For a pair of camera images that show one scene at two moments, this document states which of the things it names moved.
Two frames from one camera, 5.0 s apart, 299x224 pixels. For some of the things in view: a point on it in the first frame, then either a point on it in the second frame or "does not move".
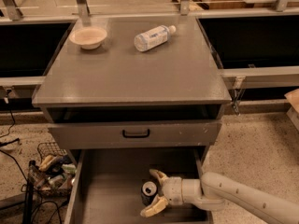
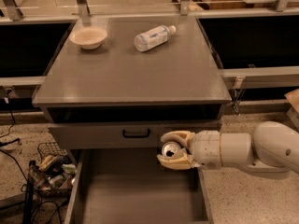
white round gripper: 172,189 → 206,148
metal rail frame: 10,11 does not move
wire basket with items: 54,175 does not move
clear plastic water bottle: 153,37 does not move
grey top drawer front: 135,134 does not move
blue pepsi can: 149,191 → 170,148
